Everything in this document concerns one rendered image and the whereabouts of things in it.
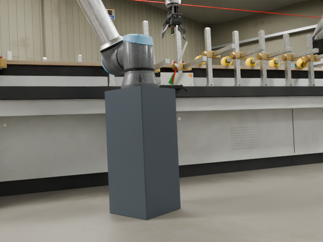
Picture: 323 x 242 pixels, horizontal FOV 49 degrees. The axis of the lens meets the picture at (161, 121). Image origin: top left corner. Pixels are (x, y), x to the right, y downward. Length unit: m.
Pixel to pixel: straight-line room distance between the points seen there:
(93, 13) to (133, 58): 0.33
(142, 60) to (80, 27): 5.57
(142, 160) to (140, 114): 0.21
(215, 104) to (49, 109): 1.21
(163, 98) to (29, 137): 1.16
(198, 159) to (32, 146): 1.26
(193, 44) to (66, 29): 4.16
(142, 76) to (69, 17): 5.52
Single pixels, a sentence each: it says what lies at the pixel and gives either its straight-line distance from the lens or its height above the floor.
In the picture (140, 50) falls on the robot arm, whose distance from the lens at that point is 1.71.
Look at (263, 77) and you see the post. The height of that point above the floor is 0.77.
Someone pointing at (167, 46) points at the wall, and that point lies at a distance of 9.04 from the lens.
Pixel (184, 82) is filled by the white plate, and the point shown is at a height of 0.73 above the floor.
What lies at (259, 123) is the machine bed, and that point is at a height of 0.40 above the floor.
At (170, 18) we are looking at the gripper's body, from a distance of 2.16.
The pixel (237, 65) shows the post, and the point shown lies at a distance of 2.83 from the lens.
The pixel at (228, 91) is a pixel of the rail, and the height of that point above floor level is 0.66.
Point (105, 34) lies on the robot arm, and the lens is 1.87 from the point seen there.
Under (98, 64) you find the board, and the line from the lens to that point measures 2.60.
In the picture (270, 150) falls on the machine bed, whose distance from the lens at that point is 3.25.
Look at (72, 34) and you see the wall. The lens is 7.07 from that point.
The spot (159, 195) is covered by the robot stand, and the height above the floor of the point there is 0.09.
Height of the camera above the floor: 0.41
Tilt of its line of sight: 1 degrees up
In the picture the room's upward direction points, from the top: 3 degrees counter-clockwise
